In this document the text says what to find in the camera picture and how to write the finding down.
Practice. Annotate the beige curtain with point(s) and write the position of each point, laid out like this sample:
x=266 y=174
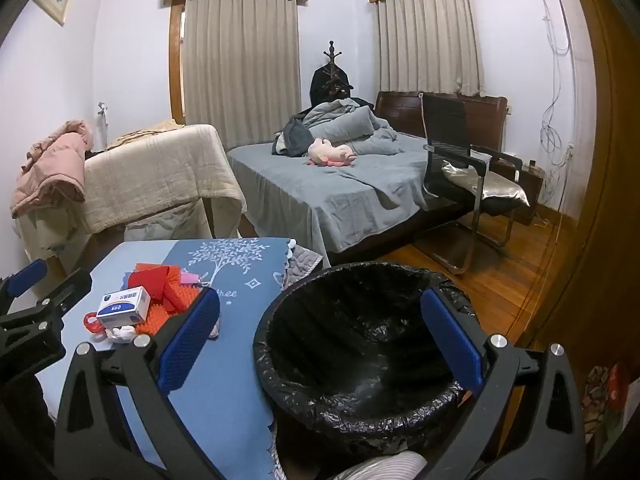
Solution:
x=240 y=70
x=430 y=40

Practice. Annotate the wooden door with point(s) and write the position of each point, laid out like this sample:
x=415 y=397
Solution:
x=600 y=160

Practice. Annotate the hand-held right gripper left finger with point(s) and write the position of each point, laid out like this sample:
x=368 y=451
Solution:
x=187 y=340

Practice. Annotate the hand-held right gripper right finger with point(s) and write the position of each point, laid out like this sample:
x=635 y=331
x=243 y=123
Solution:
x=450 y=332

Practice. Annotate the pink plush toy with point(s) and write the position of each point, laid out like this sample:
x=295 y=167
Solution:
x=325 y=152

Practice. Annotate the grey quilted mat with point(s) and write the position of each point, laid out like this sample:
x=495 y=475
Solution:
x=302 y=265

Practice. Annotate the black coat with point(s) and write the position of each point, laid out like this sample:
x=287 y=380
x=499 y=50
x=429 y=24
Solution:
x=325 y=85

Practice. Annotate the dark grey garment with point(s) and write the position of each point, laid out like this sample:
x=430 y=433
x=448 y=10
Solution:
x=297 y=137

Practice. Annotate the beige blanket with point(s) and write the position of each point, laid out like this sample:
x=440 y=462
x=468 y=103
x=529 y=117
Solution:
x=160 y=170

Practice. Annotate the orange knitted mat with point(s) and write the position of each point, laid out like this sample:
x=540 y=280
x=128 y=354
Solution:
x=167 y=317

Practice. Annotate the wooden coat rack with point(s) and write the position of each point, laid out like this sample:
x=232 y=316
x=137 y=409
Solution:
x=330 y=55

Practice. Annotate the patterned cloth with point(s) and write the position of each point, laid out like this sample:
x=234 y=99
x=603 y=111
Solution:
x=610 y=400

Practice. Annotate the white tissue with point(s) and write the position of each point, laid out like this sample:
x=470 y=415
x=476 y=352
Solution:
x=120 y=335

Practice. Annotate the black office chair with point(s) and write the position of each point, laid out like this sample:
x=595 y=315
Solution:
x=445 y=115

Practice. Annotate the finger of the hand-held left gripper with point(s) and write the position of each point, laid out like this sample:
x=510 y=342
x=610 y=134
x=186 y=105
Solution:
x=67 y=290
x=27 y=276

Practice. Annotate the black lined trash bin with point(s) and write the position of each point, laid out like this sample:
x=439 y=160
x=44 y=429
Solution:
x=350 y=340

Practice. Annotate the white and blue box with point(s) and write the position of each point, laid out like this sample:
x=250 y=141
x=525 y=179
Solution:
x=122 y=307

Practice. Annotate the person's striped clothing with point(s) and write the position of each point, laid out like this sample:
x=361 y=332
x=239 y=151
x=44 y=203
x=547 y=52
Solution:
x=375 y=467

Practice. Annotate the red cloth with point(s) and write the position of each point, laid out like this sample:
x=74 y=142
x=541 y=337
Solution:
x=150 y=282

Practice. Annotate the bed with grey sheet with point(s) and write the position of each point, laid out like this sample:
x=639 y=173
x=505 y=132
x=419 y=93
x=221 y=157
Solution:
x=320 y=185

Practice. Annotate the pink puffer jacket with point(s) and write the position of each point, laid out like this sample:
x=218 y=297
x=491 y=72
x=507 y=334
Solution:
x=50 y=170

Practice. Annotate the silver cushion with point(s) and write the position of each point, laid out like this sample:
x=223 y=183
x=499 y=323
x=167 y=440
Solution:
x=480 y=180

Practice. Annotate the grey duvet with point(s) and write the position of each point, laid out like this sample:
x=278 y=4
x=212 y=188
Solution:
x=345 y=125

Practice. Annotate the pink small pouch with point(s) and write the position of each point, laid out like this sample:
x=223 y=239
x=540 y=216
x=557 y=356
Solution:
x=189 y=277

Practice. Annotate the metal wall hook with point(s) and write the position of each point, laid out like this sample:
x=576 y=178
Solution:
x=102 y=110

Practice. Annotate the dark wooden nightstand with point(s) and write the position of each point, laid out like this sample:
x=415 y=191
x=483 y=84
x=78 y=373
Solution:
x=530 y=195

